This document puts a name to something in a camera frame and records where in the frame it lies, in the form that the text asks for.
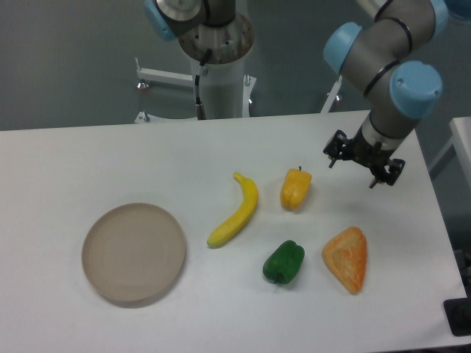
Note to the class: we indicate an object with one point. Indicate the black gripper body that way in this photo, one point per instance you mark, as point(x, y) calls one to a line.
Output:
point(372, 148)

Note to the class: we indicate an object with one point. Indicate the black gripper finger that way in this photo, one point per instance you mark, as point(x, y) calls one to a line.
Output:
point(387, 173)
point(339, 147)

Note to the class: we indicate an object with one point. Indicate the yellow bell pepper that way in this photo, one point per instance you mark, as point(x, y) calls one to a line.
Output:
point(295, 188)

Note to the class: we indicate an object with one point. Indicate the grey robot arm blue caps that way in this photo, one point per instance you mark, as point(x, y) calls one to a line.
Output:
point(373, 60)

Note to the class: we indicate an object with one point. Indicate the green bell pepper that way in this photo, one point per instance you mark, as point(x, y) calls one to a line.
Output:
point(284, 263)

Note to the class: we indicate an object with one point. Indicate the white side table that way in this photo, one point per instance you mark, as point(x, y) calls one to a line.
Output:
point(457, 145)

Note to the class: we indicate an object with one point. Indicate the orange yellow bread wedge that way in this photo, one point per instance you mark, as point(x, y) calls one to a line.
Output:
point(345, 255)

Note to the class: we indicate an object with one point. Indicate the yellow banana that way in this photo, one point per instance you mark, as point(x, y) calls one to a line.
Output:
point(228, 229)

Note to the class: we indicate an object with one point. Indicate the black device at table edge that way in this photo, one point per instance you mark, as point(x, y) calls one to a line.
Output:
point(458, 316)

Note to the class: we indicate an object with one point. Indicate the beige round plate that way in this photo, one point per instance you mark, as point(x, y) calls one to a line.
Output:
point(133, 254)

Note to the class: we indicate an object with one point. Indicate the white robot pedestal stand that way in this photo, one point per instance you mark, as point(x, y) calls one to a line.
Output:
point(216, 43)

